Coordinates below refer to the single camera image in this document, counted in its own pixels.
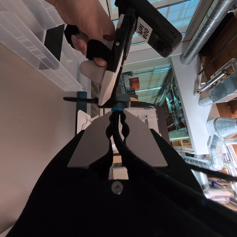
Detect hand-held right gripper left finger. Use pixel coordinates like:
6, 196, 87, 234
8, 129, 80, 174
67, 112, 114, 169

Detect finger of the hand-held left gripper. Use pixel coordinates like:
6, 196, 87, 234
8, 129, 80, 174
97, 71, 122, 109

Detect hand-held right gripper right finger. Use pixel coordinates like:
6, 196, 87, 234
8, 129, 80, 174
120, 110, 168, 168

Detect black braided hdmi cable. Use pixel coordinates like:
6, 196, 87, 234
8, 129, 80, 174
111, 94, 237, 237

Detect silver air duct elbow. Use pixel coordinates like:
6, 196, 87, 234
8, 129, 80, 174
206, 117, 237, 171

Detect person's left hand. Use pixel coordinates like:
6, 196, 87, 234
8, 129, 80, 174
44, 0, 116, 67

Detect white plastic box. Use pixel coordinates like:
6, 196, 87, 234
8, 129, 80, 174
76, 110, 93, 134

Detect red container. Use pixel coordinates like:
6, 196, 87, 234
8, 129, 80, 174
129, 77, 140, 90

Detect plastic bag with printed label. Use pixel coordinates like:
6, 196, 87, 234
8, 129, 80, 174
99, 101, 171, 147

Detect glass partition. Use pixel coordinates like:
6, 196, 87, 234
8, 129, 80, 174
119, 63, 172, 105

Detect black box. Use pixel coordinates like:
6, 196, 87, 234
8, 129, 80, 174
39, 24, 65, 70

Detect silver metal pipe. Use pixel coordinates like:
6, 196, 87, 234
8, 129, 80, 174
193, 58, 237, 97

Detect clear plastic storage bin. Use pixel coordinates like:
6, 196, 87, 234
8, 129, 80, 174
0, 0, 87, 92

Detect black cable tie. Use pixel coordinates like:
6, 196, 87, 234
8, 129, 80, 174
63, 97, 99, 104

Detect silver spiral air duct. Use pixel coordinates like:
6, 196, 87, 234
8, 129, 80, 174
180, 0, 233, 65

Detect grey rectangular air duct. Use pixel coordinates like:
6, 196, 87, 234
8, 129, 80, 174
199, 73, 237, 108

